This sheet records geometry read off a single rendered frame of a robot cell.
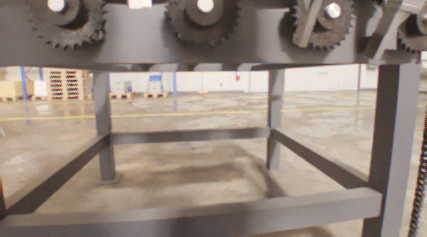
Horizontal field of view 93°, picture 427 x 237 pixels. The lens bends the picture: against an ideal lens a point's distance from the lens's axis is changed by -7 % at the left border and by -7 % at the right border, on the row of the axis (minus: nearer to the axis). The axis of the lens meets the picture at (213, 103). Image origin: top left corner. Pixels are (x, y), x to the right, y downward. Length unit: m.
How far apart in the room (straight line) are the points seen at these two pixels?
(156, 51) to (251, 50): 0.24
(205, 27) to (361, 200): 0.69
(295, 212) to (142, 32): 0.64
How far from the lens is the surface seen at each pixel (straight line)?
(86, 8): 0.56
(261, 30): 0.59
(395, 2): 0.44
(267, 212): 0.69
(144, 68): 1.51
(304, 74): 11.01
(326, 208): 0.77
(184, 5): 0.52
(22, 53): 0.67
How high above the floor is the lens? 0.71
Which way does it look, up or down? 7 degrees down
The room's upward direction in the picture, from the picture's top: 1 degrees counter-clockwise
